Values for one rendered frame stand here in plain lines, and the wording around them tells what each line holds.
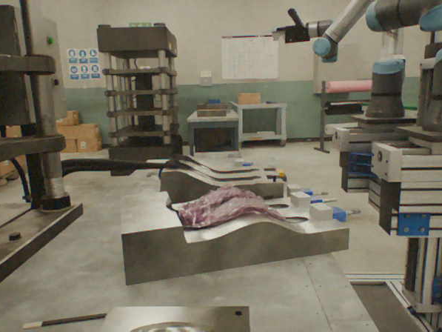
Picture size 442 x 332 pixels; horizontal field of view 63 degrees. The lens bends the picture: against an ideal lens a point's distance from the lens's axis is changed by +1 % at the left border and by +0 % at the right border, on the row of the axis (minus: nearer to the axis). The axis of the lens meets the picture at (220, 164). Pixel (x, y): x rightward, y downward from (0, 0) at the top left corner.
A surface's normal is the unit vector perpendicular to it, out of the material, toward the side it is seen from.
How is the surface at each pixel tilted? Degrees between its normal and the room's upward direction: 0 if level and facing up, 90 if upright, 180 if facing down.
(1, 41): 90
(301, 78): 90
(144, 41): 90
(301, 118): 90
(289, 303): 0
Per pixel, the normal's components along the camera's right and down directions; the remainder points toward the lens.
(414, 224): -0.06, 0.21
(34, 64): 0.78, 0.11
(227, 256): 0.26, 0.19
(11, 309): -0.03, -0.98
